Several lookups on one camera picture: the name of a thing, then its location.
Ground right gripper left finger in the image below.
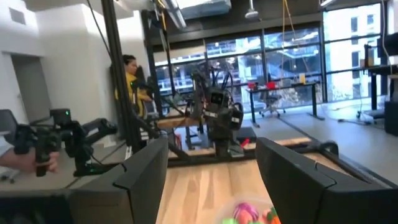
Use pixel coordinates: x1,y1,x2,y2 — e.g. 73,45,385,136
0,136,169,224

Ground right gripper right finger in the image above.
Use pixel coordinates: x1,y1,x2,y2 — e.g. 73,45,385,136
255,136,398,224

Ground red-orange toy produce green top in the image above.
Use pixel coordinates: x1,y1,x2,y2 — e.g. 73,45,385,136
261,207,282,224

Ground clear plastic tupperware container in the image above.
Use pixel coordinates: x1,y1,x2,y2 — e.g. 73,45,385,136
214,195,282,224

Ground black box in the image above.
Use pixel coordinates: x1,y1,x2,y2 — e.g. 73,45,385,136
235,126,258,144

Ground wooden table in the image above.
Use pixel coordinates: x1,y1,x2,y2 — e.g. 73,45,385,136
157,107,208,151

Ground black office chair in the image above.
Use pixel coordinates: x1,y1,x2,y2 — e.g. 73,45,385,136
259,90,286,118

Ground black standing desk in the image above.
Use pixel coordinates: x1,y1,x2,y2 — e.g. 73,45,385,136
245,81,326,129

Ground person's hand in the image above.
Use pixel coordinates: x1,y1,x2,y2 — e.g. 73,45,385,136
0,147,60,174

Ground person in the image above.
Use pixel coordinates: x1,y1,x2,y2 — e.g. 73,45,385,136
114,54,154,121

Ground black cabinet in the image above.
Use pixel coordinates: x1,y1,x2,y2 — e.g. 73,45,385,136
384,100,398,137

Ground ceiling lamp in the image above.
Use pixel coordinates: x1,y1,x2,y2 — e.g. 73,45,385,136
244,0,260,20

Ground dark chair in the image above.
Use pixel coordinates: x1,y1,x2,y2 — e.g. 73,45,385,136
0,108,19,139

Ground dark desk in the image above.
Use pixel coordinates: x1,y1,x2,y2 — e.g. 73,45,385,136
366,63,398,111

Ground black monitor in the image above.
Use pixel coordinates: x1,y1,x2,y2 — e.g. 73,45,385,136
376,32,398,58

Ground yellow hanging cable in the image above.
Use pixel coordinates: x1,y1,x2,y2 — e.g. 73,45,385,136
280,0,312,75

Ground ceiling air duct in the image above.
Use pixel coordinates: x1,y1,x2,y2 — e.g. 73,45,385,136
174,0,233,21

